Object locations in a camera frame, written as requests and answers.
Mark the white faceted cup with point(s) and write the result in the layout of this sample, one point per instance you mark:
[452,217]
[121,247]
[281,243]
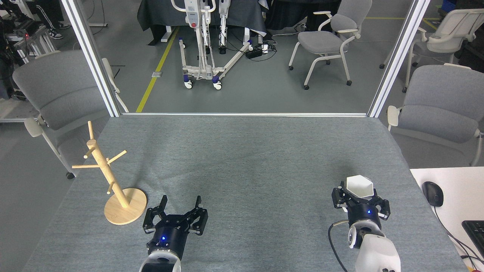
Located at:
[359,187]

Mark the metal equipment rack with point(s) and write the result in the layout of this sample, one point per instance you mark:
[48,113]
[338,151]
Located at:
[28,41]

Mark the table with black cloth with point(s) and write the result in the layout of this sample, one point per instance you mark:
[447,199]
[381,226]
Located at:
[159,13]

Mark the black computer mouse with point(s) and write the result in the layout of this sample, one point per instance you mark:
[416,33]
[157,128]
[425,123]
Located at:
[433,193]

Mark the black keyboard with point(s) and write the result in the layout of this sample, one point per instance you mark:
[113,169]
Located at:
[475,234]

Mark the silver post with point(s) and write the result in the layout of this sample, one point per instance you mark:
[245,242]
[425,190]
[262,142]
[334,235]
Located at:
[92,56]
[397,56]

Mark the wooden cup rack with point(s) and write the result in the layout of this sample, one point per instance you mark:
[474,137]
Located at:
[126,211]

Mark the silver table edge rail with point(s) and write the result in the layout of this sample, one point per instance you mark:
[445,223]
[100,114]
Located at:
[245,114]

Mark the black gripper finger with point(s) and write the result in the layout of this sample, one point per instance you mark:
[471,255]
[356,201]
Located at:
[383,209]
[200,221]
[149,221]
[339,198]

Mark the grey floor plate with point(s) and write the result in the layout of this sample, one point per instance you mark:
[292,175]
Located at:
[157,74]

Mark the person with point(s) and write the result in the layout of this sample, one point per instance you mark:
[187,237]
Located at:
[47,15]

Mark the grey chair with white frame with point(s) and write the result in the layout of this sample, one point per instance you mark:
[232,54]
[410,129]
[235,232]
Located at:
[450,34]
[442,102]
[321,39]
[60,90]

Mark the black power strip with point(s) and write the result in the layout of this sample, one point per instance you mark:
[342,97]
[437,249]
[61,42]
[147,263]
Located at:
[254,53]

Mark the white stand on wheels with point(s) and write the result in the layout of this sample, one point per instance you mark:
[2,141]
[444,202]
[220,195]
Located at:
[193,15]

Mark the white desk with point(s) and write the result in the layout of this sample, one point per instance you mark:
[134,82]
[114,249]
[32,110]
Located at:
[461,189]

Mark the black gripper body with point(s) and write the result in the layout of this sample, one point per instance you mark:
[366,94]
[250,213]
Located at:
[170,236]
[363,215]

